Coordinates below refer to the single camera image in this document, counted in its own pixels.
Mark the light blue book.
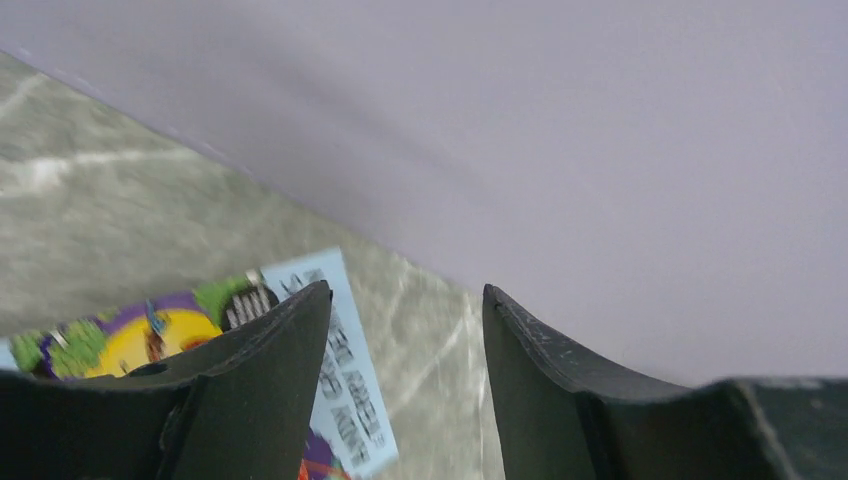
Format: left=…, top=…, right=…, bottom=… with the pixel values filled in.
left=1, top=249, right=398, bottom=479

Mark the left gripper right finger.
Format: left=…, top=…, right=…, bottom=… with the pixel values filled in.
left=482, top=284, right=847, bottom=479

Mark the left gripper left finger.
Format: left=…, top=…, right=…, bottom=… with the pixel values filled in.
left=1, top=281, right=333, bottom=479

